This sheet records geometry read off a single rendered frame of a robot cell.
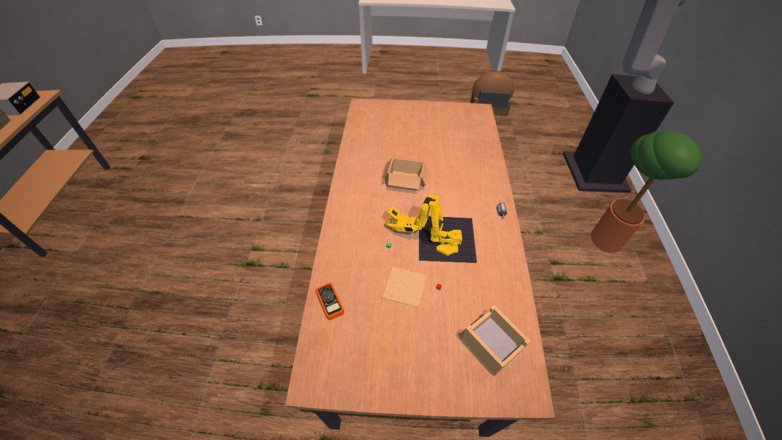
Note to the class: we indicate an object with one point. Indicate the orange digital multimeter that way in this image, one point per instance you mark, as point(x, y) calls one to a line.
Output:
point(330, 301)

